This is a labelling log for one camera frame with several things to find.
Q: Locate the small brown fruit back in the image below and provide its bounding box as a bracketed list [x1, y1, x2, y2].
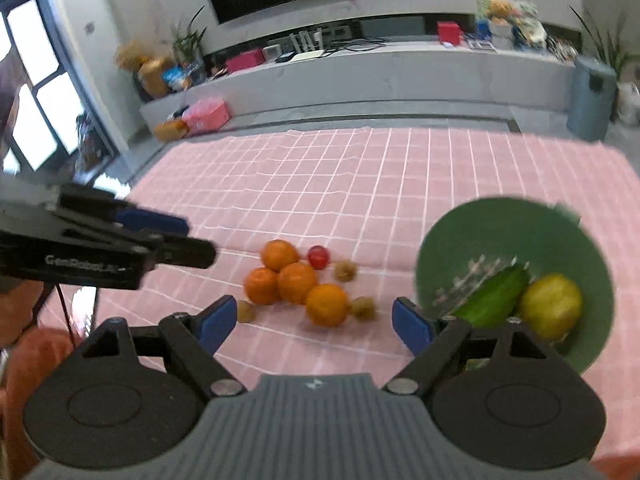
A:
[333, 260, 358, 283]

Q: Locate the potted plant by bin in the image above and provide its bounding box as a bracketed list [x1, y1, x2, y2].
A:
[570, 6, 639, 79]

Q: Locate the pink storage box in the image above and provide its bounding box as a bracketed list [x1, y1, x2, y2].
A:
[181, 98, 230, 136]

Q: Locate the magenta flat box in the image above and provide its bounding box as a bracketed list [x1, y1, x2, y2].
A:
[226, 49, 265, 74]

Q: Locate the golden vase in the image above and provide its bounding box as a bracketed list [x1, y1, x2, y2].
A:
[138, 56, 175, 99]

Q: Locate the green plant in vase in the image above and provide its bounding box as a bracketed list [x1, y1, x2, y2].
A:
[171, 6, 207, 86]

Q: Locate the teddy bear gift pile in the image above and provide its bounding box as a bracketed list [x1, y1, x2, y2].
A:
[475, 0, 548, 50]

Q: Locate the grey tv bench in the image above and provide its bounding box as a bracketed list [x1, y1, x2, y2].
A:
[140, 41, 574, 128]

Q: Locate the green colander bowl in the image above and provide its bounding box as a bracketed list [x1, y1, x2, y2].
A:
[413, 197, 614, 373]

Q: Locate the red small fruit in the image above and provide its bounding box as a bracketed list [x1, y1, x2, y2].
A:
[307, 245, 330, 270]

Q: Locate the orange box on floor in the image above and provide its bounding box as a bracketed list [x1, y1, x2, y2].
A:
[153, 119, 189, 143]

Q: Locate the white plastic bag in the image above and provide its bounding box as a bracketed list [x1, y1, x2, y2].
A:
[617, 82, 640, 126]

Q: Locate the grey pedal trash bin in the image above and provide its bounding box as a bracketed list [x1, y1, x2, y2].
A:
[566, 56, 617, 142]

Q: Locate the orange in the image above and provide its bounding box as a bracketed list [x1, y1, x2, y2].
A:
[260, 240, 300, 273]
[243, 268, 280, 306]
[305, 284, 349, 328]
[278, 261, 318, 306]

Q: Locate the white wifi router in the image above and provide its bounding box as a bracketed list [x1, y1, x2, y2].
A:
[267, 26, 352, 63]

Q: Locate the red box on shelf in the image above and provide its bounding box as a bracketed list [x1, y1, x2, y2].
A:
[437, 21, 462, 47]

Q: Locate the pink checkered cloth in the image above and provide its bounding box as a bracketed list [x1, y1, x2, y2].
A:
[37, 127, 640, 461]

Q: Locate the green cucumber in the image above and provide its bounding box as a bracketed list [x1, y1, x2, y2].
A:
[452, 266, 530, 328]

